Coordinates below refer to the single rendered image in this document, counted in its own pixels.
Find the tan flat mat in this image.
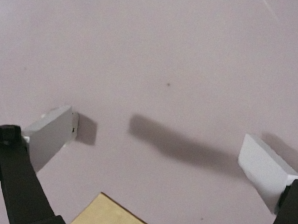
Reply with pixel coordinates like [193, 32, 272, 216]
[70, 192, 147, 224]

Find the white die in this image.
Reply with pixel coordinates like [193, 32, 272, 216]
[42, 108, 79, 147]

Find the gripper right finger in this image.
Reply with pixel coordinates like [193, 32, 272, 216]
[238, 132, 298, 224]

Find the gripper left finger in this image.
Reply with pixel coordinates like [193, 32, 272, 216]
[0, 105, 73, 224]

